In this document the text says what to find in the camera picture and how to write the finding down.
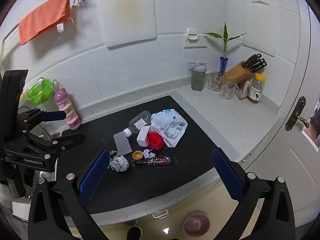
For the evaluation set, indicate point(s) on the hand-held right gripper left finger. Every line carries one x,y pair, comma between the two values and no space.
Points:
93,176

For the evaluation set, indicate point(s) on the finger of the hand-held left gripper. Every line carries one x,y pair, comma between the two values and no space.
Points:
53,116
72,140

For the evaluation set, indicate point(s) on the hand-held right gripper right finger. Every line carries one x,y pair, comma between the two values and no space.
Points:
228,176

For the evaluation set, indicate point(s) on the white tissue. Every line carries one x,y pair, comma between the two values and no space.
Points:
120,164

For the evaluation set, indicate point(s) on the translucent plastic lid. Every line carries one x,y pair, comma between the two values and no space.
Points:
122,143

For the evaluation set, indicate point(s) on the small gold round dish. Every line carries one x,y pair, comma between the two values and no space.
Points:
137,154

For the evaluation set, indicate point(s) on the pink bin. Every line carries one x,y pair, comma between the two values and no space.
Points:
196,226

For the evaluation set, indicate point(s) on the small white purple wrapper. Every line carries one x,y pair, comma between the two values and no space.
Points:
148,153

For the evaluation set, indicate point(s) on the black floral tube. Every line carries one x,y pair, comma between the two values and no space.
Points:
155,161

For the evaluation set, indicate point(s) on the white cardboard box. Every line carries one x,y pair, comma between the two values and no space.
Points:
143,136

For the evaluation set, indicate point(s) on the clear plastic bottle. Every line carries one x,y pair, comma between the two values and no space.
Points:
138,122

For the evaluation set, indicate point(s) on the printed white plastic bag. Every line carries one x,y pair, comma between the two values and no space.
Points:
172,127

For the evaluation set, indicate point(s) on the pink stacked bottle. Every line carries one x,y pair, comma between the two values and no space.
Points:
67,107

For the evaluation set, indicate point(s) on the green plastic basket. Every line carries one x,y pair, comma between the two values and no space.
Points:
38,93

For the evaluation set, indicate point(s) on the black mat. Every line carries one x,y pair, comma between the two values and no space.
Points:
150,180

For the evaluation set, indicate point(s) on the white door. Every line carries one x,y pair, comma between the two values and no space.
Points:
287,167

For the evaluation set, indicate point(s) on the clear glass mug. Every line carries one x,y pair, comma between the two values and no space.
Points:
214,82
228,91

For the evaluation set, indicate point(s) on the orange towel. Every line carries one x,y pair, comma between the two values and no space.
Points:
42,20

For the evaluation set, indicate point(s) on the yellow-lidded jar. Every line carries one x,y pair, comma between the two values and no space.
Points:
256,90

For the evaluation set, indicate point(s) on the grey shaker bottle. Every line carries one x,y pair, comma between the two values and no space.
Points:
198,78

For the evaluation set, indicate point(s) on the wooden knife block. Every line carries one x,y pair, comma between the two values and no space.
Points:
236,72

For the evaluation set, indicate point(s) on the blue glass vase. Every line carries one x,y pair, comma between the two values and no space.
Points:
223,65

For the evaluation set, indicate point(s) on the large white cutting board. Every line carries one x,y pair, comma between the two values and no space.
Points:
127,15

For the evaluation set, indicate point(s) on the green bamboo plant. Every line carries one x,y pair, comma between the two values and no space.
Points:
225,37

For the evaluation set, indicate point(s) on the white plug adapter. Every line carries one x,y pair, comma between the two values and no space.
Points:
192,33

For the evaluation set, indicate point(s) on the small white cutting board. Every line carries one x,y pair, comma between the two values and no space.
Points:
261,27

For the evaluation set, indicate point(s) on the white wall socket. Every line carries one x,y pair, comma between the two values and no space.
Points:
200,42

